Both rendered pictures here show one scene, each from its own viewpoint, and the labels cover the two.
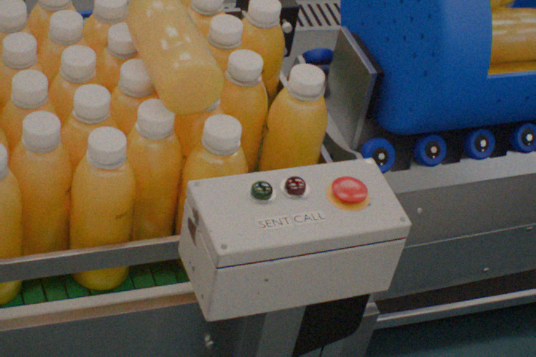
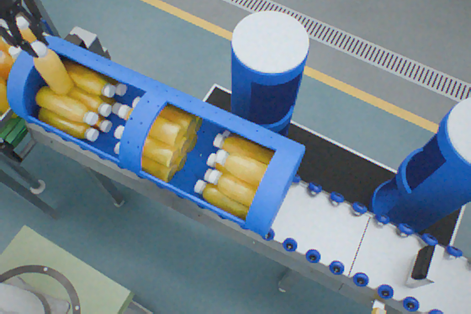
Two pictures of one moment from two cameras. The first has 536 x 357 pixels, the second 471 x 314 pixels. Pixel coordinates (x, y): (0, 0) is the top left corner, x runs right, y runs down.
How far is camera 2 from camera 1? 1.68 m
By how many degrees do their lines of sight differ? 38
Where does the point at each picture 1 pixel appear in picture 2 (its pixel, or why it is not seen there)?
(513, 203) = (87, 162)
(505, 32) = (52, 105)
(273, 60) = not seen: hidden behind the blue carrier
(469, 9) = (14, 91)
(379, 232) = not seen: outside the picture
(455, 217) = (66, 151)
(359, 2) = not seen: hidden behind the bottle
